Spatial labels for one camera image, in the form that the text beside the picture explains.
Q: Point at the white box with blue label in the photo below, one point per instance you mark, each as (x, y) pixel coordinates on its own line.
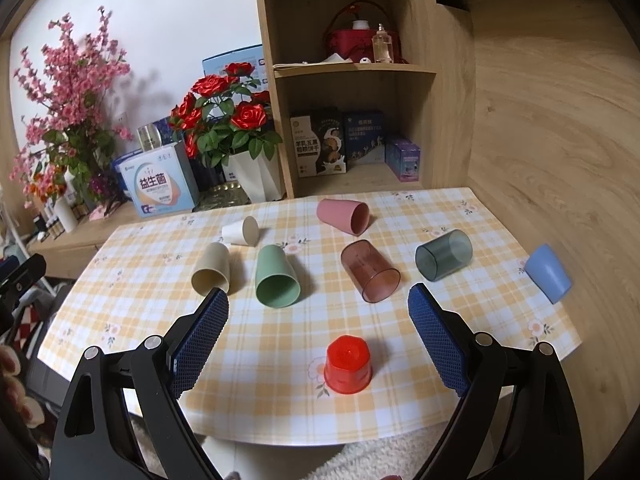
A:
(155, 185)

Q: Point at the white cup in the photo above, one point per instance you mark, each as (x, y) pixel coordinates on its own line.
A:
(235, 232)

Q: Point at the white vase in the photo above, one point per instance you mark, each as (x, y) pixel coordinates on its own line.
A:
(65, 215)

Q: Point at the glass perfume bottle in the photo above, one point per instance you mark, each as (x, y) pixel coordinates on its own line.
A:
(382, 47)

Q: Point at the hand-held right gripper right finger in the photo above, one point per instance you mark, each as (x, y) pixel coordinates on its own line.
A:
(437, 340)

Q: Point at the folded paper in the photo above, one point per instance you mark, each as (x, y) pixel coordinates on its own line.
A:
(310, 61)

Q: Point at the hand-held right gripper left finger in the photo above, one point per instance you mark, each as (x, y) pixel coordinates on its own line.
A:
(200, 345)

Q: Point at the purple box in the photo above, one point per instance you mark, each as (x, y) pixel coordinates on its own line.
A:
(404, 160)

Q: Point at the green cup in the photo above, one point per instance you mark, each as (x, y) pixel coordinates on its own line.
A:
(275, 270)

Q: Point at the person's left hand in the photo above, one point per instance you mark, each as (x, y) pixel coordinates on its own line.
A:
(17, 390)

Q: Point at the beige cup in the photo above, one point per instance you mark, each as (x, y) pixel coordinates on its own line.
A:
(212, 267)

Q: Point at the grey translucent cup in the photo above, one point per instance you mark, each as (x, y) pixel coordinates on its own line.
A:
(442, 255)

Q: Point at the dark blue cylinder box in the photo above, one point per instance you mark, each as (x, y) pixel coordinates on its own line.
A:
(207, 175)

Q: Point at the pink cup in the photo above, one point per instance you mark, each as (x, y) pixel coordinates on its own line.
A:
(337, 215)

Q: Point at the small white jar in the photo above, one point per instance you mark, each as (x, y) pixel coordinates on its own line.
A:
(360, 25)

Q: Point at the blue and white carton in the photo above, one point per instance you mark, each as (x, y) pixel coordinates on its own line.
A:
(122, 162)

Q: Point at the white wall socket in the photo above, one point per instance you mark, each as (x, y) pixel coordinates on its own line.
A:
(120, 117)

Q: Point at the brown translucent cup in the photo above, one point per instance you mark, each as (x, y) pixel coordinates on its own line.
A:
(365, 265)

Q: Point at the dark blue patterned box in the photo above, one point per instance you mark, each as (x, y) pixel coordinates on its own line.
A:
(167, 130)

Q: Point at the red basket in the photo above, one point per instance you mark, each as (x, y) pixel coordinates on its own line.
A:
(350, 42)

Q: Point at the dark biscuit box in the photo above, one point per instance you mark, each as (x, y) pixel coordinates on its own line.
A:
(320, 145)

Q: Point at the pink blossom plant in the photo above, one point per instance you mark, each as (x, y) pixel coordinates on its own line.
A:
(75, 90)

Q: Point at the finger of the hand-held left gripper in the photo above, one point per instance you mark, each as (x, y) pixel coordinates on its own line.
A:
(9, 266)
(25, 280)

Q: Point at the red roses in white pot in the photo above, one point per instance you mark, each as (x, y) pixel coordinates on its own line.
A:
(245, 120)

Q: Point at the red patterned cloth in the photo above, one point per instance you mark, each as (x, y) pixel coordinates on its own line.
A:
(30, 330)

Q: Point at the wooden low cabinet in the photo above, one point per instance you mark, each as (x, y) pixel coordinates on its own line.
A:
(75, 247)

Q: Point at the blue cup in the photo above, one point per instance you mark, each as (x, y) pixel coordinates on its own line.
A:
(547, 272)

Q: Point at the light blue flat box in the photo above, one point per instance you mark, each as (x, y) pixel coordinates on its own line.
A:
(220, 62)

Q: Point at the green gold tray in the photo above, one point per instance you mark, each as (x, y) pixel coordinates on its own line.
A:
(220, 197)

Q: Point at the row of small brown bottles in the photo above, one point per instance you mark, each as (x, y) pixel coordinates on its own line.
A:
(47, 227)

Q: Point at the wooden shelf unit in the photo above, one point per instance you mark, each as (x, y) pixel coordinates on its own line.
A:
(450, 110)

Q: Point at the red cup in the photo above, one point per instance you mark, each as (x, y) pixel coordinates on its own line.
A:
(347, 365)

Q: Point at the white fluffy rug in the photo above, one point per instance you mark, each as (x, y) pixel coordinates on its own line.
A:
(380, 455)

